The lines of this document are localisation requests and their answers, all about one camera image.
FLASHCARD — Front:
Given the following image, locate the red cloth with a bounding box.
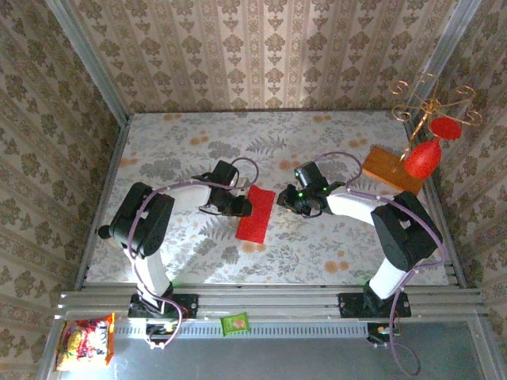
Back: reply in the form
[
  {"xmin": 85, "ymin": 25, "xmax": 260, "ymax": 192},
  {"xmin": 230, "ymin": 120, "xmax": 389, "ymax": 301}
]
[{"xmin": 234, "ymin": 184, "xmax": 276, "ymax": 245}]

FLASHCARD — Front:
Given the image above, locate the floral patterned table cover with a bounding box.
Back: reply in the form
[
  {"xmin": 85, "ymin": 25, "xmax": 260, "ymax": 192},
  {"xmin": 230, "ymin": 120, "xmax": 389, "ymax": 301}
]
[{"xmin": 85, "ymin": 112, "xmax": 451, "ymax": 286}]

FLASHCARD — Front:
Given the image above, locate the orange wooden block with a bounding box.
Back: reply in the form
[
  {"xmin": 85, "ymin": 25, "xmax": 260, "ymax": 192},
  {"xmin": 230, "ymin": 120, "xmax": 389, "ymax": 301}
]
[{"xmin": 362, "ymin": 146, "xmax": 427, "ymax": 197}]

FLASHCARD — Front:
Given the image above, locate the green snack packet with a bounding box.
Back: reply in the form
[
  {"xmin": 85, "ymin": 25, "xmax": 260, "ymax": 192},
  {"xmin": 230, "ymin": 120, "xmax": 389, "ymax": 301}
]
[{"xmin": 220, "ymin": 311, "xmax": 251, "ymax": 337}]

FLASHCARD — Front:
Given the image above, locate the red plastic wine glass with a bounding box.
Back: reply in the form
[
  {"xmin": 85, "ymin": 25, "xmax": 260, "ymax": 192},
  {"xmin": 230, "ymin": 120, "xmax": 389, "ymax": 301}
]
[{"xmin": 404, "ymin": 116, "xmax": 463, "ymax": 179}]

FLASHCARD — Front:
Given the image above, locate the small electronics board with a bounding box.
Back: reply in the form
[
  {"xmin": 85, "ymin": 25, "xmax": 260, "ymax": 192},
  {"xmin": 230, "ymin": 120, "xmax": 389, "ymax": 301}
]
[
  {"xmin": 366, "ymin": 322, "xmax": 402, "ymax": 348},
  {"xmin": 144, "ymin": 321, "xmax": 179, "ymax": 352}
]

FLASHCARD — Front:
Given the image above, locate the grey metal panel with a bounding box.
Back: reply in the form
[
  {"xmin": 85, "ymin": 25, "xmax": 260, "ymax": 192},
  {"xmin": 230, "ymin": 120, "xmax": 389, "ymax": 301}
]
[{"xmin": 37, "ymin": 319, "xmax": 498, "ymax": 380}]

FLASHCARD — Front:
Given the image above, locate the red yellow snack bag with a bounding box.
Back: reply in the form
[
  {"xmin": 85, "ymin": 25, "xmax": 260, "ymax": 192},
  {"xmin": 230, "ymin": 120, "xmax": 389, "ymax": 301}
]
[{"xmin": 55, "ymin": 312, "xmax": 116, "ymax": 372}]

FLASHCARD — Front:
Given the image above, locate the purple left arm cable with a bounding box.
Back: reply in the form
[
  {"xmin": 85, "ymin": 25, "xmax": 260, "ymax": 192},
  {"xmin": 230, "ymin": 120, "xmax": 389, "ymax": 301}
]
[{"xmin": 127, "ymin": 157, "xmax": 261, "ymax": 352}]

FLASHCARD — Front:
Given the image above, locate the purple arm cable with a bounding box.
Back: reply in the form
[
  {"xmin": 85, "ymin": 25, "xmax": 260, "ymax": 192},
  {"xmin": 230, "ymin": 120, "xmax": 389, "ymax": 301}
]
[
  {"xmin": 127, "ymin": 157, "xmax": 261, "ymax": 352},
  {"xmin": 312, "ymin": 151, "xmax": 448, "ymax": 376}
]

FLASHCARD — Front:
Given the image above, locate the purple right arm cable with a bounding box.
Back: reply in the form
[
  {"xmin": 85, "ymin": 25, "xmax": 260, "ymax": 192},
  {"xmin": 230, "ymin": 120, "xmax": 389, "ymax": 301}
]
[{"xmin": 312, "ymin": 151, "xmax": 448, "ymax": 376}]

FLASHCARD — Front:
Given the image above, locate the aluminium frame rail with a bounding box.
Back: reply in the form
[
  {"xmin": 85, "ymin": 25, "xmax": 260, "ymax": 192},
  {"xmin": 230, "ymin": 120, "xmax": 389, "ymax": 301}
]
[{"xmin": 55, "ymin": 281, "xmax": 490, "ymax": 321}]

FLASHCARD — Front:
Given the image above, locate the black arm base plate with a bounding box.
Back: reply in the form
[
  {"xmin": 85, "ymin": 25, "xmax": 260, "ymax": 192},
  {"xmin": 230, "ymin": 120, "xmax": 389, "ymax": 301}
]
[
  {"xmin": 338, "ymin": 291, "xmax": 412, "ymax": 318},
  {"xmin": 127, "ymin": 293, "xmax": 199, "ymax": 320}
]

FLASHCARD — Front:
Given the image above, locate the aluminium table side rail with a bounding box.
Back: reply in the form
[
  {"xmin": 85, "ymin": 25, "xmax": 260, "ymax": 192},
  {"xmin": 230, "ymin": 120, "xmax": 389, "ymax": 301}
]
[
  {"xmin": 74, "ymin": 116, "xmax": 132, "ymax": 290},
  {"xmin": 402, "ymin": 116, "xmax": 469, "ymax": 288}
]

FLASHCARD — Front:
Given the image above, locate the grey slotted cable duct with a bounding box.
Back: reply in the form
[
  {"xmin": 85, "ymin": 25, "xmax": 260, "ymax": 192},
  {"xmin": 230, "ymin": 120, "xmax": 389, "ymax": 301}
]
[{"xmin": 113, "ymin": 321, "xmax": 369, "ymax": 340}]

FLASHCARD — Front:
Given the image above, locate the gold wire stand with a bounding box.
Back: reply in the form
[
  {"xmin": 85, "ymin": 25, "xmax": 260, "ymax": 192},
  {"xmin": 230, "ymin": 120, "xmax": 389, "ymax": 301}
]
[{"xmin": 390, "ymin": 73, "xmax": 484, "ymax": 173}]

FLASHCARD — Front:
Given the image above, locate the aluminium corner post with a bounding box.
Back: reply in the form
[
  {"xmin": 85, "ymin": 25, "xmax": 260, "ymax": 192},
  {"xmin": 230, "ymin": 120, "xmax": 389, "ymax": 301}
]
[
  {"xmin": 403, "ymin": 0, "xmax": 483, "ymax": 120},
  {"xmin": 44, "ymin": 0, "xmax": 131, "ymax": 124}
]

